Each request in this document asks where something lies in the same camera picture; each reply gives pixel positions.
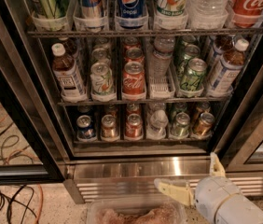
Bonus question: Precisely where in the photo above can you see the white 7up can middle front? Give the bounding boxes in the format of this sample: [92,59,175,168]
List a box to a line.
[90,63,114,95]

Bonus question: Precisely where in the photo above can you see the tea bottle middle left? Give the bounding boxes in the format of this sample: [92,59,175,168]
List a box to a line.
[51,43,86,98]

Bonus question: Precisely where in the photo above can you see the clear water bottle middle shelf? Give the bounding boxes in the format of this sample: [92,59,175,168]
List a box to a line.
[148,36,175,78]

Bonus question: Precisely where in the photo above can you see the right glass fridge door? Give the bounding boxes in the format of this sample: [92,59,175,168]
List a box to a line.
[215,35,263,173]

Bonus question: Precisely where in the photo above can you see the green can middle front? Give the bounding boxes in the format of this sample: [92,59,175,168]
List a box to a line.
[180,58,207,91]

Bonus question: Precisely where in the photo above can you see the top wire shelf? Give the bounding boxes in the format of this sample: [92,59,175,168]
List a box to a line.
[28,27,263,38]

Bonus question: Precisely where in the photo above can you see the blue pepsi can top shelf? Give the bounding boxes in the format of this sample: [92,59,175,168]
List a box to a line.
[118,0,145,28]

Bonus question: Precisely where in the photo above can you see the green can bottom front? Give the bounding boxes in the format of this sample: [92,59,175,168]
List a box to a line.
[171,112,190,138]

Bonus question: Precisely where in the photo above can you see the red bull can top shelf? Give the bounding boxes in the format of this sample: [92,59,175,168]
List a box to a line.
[81,0,104,19]

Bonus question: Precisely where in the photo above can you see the clear water bottle shelf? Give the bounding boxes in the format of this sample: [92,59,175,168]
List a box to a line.
[146,109,169,140]
[148,36,175,78]
[188,0,228,19]

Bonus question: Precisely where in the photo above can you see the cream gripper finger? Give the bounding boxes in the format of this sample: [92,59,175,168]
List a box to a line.
[154,178,194,206]
[209,152,226,177]

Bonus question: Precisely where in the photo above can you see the wire shelf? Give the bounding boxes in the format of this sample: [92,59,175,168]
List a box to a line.
[57,96,230,106]
[28,27,263,38]

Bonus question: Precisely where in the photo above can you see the red coke can bottom front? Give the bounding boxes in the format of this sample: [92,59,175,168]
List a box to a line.
[125,113,143,138]

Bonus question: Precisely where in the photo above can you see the red coke can top shelf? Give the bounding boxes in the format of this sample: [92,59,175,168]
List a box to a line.
[233,0,263,28]

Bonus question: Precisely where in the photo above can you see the black cable on floor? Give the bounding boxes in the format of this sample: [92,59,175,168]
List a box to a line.
[0,96,39,224]

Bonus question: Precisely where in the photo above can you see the middle wire shelf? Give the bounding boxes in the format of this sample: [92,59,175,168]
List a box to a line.
[57,96,230,106]

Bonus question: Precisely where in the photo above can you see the tea bottle middle right rear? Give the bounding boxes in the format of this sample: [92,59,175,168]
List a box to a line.
[206,35,234,68]

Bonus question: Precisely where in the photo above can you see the glass fridge door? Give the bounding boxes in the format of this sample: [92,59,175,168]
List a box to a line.
[0,0,66,185]
[215,35,263,173]

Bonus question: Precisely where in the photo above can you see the tea bottle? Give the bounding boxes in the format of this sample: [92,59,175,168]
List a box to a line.
[208,38,249,92]
[206,35,234,68]
[51,43,86,98]

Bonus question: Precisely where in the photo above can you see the left glass fridge door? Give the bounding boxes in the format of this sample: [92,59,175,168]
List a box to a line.
[0,0,66,185]

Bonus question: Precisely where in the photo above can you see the red coke can bottom rear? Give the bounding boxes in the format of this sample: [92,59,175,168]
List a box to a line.
[126,104,141,115]

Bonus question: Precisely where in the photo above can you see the clear plastic food container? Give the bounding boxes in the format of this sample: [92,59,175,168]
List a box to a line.
[86,194,187,224]

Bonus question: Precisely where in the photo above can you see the clear water bottle bottom shelf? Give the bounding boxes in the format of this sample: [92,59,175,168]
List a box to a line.
[146,109,169,140]

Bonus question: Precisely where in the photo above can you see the clear water bottle top shelf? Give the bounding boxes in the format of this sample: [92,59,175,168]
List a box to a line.
[188,0,228,19]

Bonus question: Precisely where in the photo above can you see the blue pepsi can bottom front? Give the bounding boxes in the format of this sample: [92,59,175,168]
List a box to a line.
[76,115,96,140]

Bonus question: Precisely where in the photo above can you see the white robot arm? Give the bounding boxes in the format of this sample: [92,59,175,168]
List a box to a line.
[154,152,263,224]

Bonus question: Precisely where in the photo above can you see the orange cable on floor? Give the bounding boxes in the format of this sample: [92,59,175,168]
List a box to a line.
[0,105,44,224]

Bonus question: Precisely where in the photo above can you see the gold can bottom right front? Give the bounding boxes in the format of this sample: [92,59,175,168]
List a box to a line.
[192,112,215,136]

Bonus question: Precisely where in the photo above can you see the red coke can middle front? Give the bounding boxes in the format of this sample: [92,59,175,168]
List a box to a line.
[123,62,145,95]

